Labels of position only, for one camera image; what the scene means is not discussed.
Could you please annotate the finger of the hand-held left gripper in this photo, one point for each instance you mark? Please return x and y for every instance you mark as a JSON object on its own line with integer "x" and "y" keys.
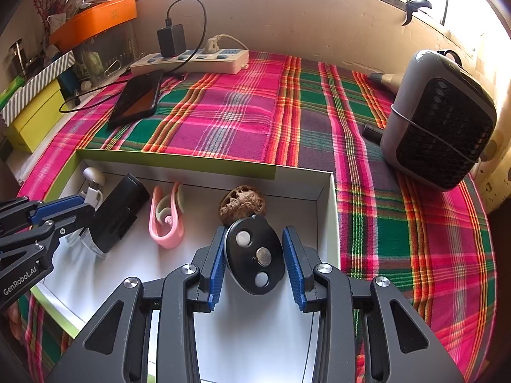
{"x": 68, "y": 223}
{"x": 56, "y": 209}

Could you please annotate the grey white striped box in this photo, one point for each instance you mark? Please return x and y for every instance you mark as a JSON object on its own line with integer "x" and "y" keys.
{"x": 44, "y": 79}

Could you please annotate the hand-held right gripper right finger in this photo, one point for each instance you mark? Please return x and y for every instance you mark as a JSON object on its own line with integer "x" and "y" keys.
{"x": 292, "y": 275}

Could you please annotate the small black cylinder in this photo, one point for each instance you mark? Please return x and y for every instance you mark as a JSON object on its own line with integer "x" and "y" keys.
{"x": 373, "y": 131}

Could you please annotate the orange box lid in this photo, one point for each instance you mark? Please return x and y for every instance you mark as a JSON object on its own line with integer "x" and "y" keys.
{"x": 96, "y": 20}

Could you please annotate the green white cardboard box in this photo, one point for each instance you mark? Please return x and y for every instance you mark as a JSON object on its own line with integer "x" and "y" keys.
{"x": 179, "y": 163}

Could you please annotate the pink loop clip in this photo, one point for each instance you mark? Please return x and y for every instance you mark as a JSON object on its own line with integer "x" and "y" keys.
{"x": 167, "y": 239}

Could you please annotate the carved brown walnut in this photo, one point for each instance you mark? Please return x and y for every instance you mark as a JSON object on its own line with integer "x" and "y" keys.
{"x": 239, "y": 205}

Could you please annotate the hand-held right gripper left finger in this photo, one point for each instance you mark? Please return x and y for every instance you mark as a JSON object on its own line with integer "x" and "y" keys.
{"x": 216, "y": 275}

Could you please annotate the black oval plate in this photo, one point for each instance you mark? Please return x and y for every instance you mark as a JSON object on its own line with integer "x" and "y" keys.
{"x": 255, "y": 275}

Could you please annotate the green tissue packet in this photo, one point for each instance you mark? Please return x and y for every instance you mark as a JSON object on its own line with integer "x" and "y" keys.
{"x": 12, "y": 87}

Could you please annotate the black charger adapter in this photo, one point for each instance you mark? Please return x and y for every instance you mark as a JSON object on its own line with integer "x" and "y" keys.
{"x": 171, "y": 40}

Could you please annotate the white power strip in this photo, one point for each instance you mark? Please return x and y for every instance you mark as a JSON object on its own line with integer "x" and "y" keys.
{"x": 215, "y": 62}

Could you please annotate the black smartphone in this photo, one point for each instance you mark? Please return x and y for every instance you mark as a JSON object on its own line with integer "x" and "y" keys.
{"x": 135, "y": 99}

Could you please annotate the black device with clear cap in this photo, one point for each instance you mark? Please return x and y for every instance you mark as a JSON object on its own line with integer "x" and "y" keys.
{"x": 117, "y": 211}

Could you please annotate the yellow-green box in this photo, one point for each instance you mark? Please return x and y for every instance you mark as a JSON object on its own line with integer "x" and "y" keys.
{"x": 32, "y": 123}

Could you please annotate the metal flask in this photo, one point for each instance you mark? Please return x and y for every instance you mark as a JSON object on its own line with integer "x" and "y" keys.
{"x": 18, "y": 54}

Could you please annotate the white plug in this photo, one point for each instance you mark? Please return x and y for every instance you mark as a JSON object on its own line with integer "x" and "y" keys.
{"x": 213, "y": 44}

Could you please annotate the clear glass tank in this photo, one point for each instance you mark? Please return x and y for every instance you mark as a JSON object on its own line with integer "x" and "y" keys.
{"x": 107, "y": 48}

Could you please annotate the pink green plaid tablecloth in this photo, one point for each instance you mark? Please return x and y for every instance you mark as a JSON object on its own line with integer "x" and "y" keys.
{"x": 279, "y": 127}

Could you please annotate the grey portable heater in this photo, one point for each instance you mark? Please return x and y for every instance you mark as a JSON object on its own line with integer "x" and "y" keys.
{"x": 439, "y": 127}

